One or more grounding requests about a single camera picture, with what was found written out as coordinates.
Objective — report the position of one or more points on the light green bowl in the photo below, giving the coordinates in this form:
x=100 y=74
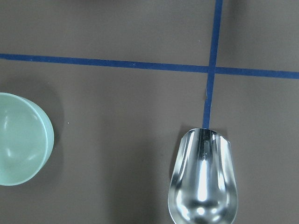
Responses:
x=26 y=139

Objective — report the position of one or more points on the shiny metal ice scoop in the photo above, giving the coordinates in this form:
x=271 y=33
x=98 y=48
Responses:
x=203 y=187

